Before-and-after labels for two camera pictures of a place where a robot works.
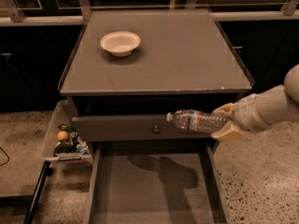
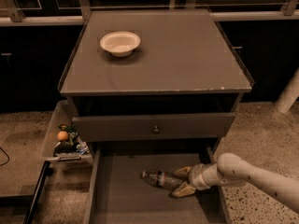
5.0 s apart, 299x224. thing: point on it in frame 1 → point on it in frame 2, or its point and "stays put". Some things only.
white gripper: x=245 y=115 → x=196 y=175
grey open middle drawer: x=155 y=182 stays put
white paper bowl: x=121 y=43 stays put
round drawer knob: x=156 y=131 stays put
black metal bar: x=34 y=203 stays put
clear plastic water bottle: x=198 y=121 → x=162 y=179
